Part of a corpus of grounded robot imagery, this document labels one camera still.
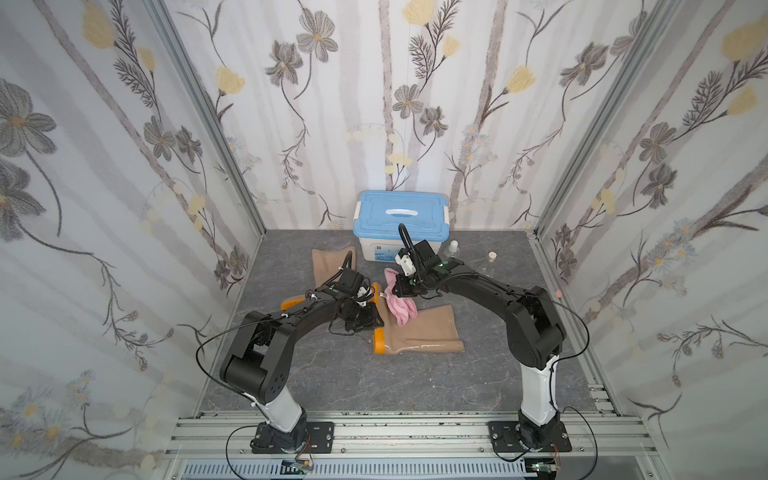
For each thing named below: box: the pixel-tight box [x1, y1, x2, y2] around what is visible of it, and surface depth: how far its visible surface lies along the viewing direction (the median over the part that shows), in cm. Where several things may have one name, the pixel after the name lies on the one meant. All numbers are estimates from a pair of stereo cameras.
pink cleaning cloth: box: [384, 268, 419, 327], surface depth 92 cm
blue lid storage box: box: [353, 190, 450, 262], surface depth 106 cm
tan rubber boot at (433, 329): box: [371, 282, 465, 354], surface depth 91 cm
